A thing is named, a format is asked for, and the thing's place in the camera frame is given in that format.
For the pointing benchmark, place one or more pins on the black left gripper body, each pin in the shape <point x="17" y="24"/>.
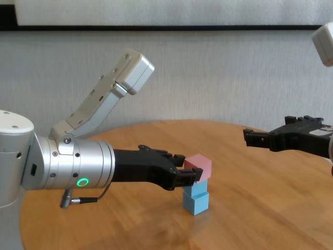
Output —
<point x="143" y="166"/>

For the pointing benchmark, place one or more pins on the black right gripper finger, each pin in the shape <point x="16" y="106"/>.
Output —
<point x="292" y="120"/>
<point x="257" y="139"/>

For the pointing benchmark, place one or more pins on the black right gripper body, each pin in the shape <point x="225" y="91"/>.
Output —
<point x="299" y="140"/>

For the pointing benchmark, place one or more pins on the white foam board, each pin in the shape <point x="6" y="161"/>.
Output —
<point x="166" y="13"/>

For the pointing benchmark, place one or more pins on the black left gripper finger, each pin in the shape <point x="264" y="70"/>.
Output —
<point x="187" y="177"/>
<point x="178" y="159"/>

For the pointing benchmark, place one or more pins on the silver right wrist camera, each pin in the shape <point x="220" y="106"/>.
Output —
<point x="325" y="41"/>

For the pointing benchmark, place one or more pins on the blue cube block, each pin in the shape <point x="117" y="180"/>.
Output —
<point x="199" y="187"/>
<point x="196" y="204"/>

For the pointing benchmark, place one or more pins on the pink cube block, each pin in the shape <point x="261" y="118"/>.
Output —
<point x="200" y="165"/>

